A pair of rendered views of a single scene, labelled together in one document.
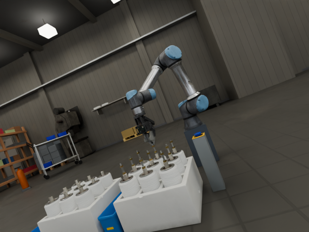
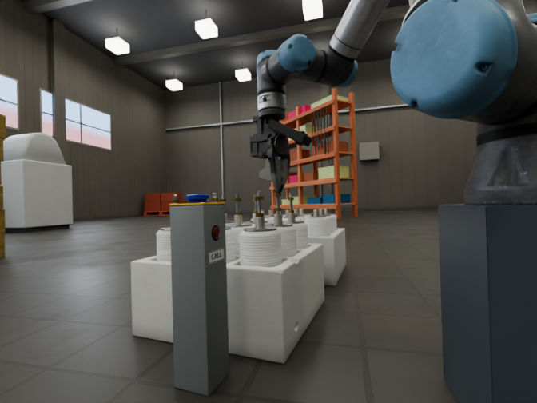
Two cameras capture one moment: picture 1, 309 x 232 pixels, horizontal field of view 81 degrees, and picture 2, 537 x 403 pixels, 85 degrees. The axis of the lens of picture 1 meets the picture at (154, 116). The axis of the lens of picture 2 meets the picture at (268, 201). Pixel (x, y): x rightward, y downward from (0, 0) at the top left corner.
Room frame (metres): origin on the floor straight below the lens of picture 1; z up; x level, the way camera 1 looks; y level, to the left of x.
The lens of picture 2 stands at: (1.18, -0.70, 0.31)
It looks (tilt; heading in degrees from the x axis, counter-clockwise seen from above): 0 degrees down; 95
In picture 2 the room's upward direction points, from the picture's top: 2 degrees counter-clockwise
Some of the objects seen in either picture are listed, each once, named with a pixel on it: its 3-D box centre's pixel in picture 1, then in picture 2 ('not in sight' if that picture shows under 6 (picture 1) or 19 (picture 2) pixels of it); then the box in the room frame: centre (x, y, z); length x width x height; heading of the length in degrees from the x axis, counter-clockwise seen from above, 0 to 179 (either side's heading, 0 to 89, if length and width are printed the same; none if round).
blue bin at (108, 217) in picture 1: (122, 210); not in sight; (1.07, 0.38, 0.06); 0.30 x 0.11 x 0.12; 162
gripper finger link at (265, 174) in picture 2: (151, 138); (268, 175); (1.12, 0.07, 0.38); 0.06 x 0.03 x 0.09; 151
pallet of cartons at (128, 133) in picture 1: (137, 130); not in sight; (7.33, 0.88, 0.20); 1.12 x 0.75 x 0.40; 79
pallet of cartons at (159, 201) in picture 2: not in sight; (166, 204); (-3.58, 10.18, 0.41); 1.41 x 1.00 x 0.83; 170
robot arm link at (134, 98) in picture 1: (134, 99); (271, 75); (1.13, 0.08, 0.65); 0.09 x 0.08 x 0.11; 121
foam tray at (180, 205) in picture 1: (163, 191); (240, 283); (1.03, 0.11, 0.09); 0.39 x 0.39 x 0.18; 72
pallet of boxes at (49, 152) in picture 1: (53, 153); not in sight; (7.91, 4.75, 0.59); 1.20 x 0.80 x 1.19; 80
